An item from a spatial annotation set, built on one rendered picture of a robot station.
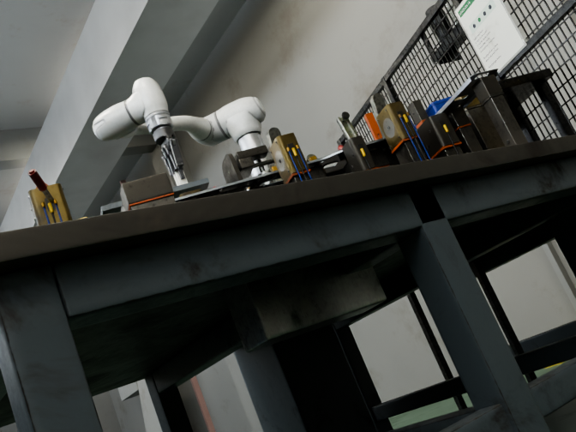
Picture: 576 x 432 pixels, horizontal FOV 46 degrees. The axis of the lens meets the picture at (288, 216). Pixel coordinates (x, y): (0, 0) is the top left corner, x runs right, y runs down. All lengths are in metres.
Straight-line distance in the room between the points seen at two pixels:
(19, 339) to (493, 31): 2.03
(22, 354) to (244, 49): 6.02
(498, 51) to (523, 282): 2.52
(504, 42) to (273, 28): 4.09
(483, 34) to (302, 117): 3.69
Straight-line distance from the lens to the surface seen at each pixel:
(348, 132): 2.39
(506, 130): 1.97
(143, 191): 1.75
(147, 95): 2.46
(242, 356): 2.77
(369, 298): 1.52
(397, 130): 1.99
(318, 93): 5.94
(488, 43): 2.59
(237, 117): 2.90
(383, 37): 5.37
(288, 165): 1.85
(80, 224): 0.94
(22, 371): 0.90
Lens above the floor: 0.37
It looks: 14 degrees up
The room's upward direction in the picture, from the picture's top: 23 degrees counter-clockwise
